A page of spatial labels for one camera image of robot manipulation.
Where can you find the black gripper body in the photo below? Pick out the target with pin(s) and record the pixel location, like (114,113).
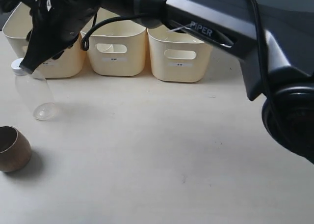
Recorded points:
(56,24)

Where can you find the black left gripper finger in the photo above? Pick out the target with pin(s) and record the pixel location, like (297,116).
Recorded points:
(44,43)

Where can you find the clear plastic bottle white cap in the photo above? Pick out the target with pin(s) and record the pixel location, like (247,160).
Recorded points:
(34,92)

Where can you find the brown wooden cup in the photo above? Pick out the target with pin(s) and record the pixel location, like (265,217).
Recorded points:
(15,149)

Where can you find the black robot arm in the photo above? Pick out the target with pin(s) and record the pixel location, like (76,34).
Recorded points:
(275,48)

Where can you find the left cream plastic bin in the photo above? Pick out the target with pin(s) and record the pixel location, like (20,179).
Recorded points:
(16,29)

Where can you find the cream plastic bin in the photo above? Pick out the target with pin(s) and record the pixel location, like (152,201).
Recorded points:
(177,57)
(16,29)
(118,49)

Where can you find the middle cream plastic bin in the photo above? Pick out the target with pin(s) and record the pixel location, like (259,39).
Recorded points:
(118,49)

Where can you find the right cream plastic bin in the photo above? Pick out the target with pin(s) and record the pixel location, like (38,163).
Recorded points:
(177,57)

